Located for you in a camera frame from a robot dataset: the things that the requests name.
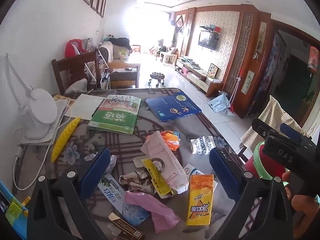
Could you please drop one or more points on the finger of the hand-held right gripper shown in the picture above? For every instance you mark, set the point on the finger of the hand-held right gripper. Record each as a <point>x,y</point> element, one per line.
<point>290,130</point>
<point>261,128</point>

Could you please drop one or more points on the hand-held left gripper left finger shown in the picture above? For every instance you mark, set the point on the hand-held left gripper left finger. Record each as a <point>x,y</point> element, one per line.
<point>96,172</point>

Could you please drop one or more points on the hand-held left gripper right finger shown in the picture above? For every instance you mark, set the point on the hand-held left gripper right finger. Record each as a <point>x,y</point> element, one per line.
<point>225,175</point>

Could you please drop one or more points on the red bin with green rim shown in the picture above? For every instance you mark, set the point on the red bin with green rim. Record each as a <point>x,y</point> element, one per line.
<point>255,166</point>

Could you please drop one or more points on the blue and white toothpaste box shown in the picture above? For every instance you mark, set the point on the blue and white toothpaste box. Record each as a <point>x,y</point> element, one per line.
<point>117,200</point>

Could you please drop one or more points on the yellow juice box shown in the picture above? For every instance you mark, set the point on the yellow juice box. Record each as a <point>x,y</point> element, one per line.
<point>200,200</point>

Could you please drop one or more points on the patterned paper cup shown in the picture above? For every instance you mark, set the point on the patterned paper cup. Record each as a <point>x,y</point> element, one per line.
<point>202,143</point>

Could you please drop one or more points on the yellow label box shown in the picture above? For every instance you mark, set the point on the yellow label box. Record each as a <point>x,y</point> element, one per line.
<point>156,177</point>

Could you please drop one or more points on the orange snack wrapper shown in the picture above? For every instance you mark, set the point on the orange snack wrapper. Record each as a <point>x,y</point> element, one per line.
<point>171,141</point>

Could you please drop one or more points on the small brown box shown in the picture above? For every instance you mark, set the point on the small brown box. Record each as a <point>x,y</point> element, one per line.
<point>127,230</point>

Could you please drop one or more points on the pink and white long carton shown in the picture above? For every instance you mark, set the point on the pink and white long carton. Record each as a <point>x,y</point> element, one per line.
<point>162,155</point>

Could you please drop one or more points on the pink plastic bag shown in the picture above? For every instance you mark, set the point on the pink plastic bag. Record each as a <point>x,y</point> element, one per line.
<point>155,210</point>

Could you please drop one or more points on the person's right hand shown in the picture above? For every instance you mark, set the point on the person's right hand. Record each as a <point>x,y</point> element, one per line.
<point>305,203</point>

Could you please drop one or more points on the beige checked cloth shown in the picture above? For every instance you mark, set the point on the beige checked cloth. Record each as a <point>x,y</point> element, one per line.
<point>272,115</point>

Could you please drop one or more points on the crumpled silver wrapper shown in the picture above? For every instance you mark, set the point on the crumpled silver wrapper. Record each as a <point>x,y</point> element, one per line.
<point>113,161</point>

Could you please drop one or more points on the white mop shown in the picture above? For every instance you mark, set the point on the white mop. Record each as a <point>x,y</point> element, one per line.
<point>235,92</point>

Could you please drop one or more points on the yellow ridged plastic strip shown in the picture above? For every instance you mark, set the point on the yellow ridged plastic strip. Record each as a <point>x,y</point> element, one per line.
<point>65,140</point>

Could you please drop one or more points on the light blue plastic bag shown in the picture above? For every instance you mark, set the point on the light blue plastic bag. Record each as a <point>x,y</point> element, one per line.
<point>219,103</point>

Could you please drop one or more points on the green textbook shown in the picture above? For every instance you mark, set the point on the green textbook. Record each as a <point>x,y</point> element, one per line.
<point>115,120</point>

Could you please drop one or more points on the red hanging decoration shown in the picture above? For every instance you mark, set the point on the red hanging decoration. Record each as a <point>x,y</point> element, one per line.
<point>313,60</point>

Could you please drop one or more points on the wooden lattice screen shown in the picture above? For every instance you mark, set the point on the wooden lattice screen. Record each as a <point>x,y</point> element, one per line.
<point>247,55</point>

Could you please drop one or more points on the small framed picture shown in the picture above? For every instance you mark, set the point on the small framed picture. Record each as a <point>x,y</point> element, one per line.
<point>213,70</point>

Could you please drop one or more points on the low television cabinet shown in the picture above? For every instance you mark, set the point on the low television cabinet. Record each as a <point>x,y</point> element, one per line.
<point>197,76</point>

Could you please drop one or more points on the blue book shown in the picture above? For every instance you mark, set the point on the blue book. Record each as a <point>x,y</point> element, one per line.
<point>172,107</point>

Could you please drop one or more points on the grey seat cushion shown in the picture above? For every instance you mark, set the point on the grey seat cushion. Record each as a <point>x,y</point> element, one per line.
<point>77,85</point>

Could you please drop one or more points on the colourful plastic toy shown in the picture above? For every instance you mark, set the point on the colourful plastic toy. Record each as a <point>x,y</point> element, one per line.
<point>12,205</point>

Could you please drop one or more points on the wooden coffee table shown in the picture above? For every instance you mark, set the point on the wooden coffee table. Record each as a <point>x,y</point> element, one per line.
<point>125,76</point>

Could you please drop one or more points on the dark wooden chair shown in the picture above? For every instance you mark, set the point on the dark wooden chair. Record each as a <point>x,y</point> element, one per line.
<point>75,65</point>

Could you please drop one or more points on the round rolling stool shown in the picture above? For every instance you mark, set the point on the round rolling stool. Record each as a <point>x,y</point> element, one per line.
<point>157,76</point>

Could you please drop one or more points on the light wooden side table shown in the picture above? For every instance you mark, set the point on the light wooden side table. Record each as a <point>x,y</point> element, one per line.
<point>170,58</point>

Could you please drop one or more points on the sofa with blankets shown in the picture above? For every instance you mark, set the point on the sofa with blankets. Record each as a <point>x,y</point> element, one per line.
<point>115,48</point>

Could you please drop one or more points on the wall television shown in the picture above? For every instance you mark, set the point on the wall television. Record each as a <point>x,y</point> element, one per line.
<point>207,40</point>

